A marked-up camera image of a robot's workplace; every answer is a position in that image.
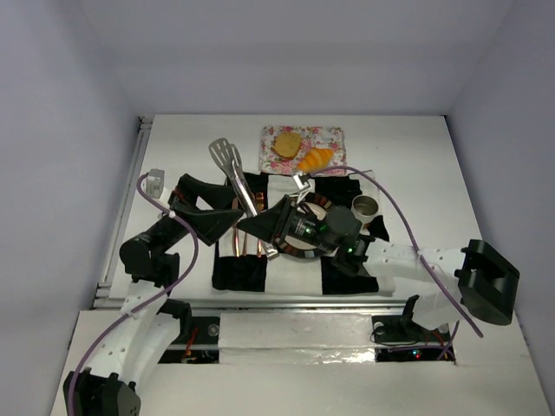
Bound orange croissant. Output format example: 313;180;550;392
297;147;334;173

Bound bread slice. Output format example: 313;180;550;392
271;131;303;159

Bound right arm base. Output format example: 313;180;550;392
369;295;458;362

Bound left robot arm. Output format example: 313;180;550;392
63;172;243;415

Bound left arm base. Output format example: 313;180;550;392
158;313;220;364

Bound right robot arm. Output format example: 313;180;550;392
238;196;519;329

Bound copper fork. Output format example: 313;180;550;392
255;192;264;258

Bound black white checkered cloth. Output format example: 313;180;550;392
212;173;395;298

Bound copper knife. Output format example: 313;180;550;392
232;198;241;257

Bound dark rimmed beige plate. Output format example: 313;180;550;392
278;193;334;260

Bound metal cup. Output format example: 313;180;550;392
351;195;380;227

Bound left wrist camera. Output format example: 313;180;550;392
145;168;165;199

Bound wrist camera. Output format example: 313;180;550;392
145;168;165;199
292;172;312;204

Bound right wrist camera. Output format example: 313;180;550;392
292;172;312;204

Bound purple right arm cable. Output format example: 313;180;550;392
310;165;485;361

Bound aluminium rail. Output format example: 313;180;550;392
93;115;153;302

